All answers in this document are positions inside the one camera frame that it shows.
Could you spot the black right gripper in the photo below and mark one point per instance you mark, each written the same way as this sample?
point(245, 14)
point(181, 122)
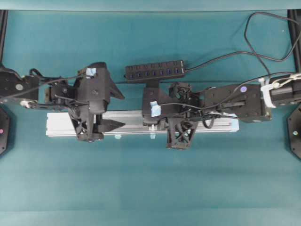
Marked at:
point(181, 127)

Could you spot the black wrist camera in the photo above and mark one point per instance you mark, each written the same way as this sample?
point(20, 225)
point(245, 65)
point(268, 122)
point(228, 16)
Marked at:
point(152, 112)
point(91, 70)

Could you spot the black left frame post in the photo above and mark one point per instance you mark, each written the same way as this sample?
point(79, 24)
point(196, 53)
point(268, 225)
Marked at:
point(3, 26)

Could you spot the white zip tie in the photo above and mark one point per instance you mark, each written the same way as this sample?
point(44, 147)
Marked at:
point(266, 87)

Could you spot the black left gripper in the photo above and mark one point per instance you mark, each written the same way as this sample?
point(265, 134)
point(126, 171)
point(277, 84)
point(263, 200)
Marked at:
point(93, 96)

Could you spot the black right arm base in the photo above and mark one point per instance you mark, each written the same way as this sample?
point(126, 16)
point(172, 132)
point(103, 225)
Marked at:
point(294, 131)

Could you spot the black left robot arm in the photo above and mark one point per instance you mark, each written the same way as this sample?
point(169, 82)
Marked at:
point(35, 91)

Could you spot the black frame post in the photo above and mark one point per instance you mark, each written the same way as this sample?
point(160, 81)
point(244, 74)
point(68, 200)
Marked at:
point(3, 26)
point(295, 14)

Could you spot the black multiport USB hub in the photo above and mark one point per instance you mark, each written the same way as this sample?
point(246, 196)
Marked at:
point(154, 71)

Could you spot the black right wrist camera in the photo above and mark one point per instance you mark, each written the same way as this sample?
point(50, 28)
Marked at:
point(152, 112)

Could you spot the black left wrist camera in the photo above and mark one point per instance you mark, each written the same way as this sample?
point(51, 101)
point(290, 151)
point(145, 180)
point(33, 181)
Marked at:
point(91, 70)

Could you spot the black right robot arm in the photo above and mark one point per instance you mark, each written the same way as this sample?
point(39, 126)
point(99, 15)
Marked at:
point(243, 102)

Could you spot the black right frame post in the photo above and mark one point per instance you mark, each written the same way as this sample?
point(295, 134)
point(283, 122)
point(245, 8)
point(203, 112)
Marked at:
point(295, 14)

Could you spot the aluminium extrusion rail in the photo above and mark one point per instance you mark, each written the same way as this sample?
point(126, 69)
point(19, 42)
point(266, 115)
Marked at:
point(59, 124)

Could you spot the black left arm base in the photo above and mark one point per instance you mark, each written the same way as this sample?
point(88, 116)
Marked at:
point(4, 130)

